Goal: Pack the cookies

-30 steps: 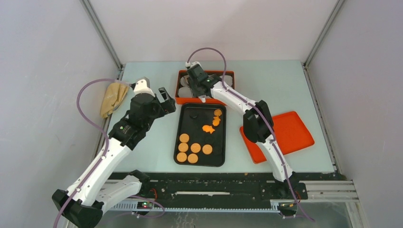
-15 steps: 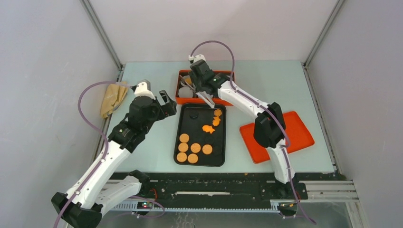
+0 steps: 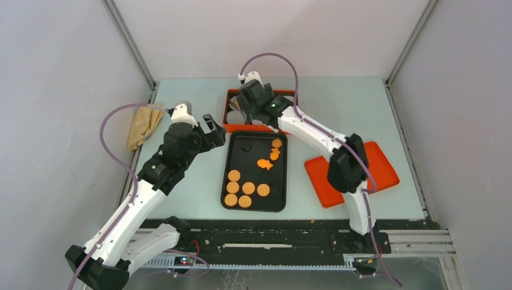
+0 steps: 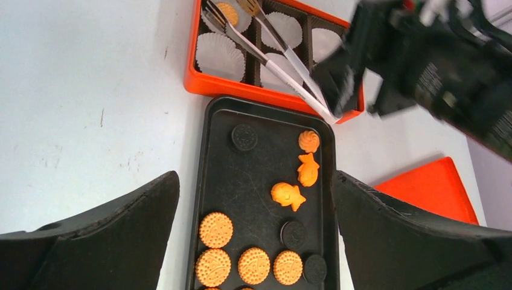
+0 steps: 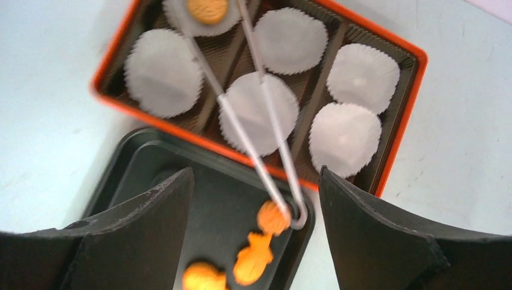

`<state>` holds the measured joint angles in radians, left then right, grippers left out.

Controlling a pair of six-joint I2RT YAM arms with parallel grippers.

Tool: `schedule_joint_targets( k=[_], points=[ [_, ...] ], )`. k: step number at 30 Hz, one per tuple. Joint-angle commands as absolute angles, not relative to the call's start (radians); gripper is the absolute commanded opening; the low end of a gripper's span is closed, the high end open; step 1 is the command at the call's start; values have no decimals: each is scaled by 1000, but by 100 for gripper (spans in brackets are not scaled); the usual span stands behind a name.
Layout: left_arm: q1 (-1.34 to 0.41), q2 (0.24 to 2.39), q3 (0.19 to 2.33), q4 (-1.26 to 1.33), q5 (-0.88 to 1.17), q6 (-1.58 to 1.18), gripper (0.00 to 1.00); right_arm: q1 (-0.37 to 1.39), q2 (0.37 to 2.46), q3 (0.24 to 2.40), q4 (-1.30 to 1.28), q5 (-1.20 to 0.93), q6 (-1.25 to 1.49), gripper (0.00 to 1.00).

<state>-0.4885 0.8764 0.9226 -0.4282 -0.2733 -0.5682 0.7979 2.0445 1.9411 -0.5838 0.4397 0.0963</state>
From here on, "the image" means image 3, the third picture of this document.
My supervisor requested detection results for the black sandwich cookie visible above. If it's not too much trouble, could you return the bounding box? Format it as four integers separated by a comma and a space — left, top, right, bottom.
240, 140, 252, 152

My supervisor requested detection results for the round orange biscuit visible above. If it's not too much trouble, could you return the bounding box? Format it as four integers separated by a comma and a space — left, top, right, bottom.
257, 184, 270, 197
238, 195, 252, 208
242, 182, 256, 195
223, 193, 238, 207
228, 170, 241, 182
226, 181, 240, 194

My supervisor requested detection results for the round orange swirl cookie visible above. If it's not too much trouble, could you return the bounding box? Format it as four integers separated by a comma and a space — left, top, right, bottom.
272, 138, 283, 148

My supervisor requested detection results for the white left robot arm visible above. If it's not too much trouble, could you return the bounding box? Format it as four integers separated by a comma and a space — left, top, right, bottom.
65, 114, 226, 289

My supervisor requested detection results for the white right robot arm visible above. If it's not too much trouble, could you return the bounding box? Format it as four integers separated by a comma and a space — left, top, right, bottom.
237, 77, 376, 253

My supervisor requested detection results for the orange cookie box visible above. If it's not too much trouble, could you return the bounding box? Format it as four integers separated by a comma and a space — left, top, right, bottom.
222, 89, 272, 133

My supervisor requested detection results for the white paper cup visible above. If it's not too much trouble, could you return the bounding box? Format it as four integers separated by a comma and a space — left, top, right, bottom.
226, 111, 245, 124

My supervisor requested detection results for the beige cloth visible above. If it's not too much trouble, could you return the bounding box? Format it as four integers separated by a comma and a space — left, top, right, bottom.
127, 103, 164, 150

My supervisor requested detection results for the orange fish cookie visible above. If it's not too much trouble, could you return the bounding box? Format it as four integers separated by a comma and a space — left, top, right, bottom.
257, 159, 274, 170
269, 147, 281, 161

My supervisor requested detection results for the black cookie tray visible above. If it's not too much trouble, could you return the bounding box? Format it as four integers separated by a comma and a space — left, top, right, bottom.
220, 131, 288, 213

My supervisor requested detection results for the orange box lid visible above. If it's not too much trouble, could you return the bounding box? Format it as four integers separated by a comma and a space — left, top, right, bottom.
304, 141, 400, 208

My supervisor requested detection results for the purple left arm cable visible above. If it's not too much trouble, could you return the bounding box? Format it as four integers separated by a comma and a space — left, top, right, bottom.
68, 103, 211, 290

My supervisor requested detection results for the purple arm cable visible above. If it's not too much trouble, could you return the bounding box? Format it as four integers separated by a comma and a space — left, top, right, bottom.
239, 53, 403, 288
68, 103, 211, 290

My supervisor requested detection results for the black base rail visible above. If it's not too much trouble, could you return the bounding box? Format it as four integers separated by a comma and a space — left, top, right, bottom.
178, 219, 455, 274

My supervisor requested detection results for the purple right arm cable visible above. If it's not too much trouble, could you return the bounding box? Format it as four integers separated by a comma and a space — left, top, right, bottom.
239, 53, 403, 288

